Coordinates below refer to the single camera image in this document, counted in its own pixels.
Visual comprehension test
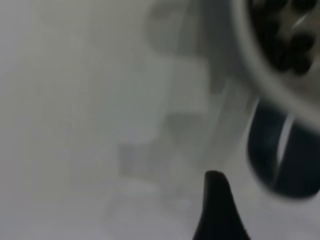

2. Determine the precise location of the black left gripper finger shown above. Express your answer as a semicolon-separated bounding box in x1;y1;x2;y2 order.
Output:
192;170;251;240

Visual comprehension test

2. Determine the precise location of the dark grey-blue ceramic mug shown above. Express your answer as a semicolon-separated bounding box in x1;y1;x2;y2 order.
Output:
231;0;320;200

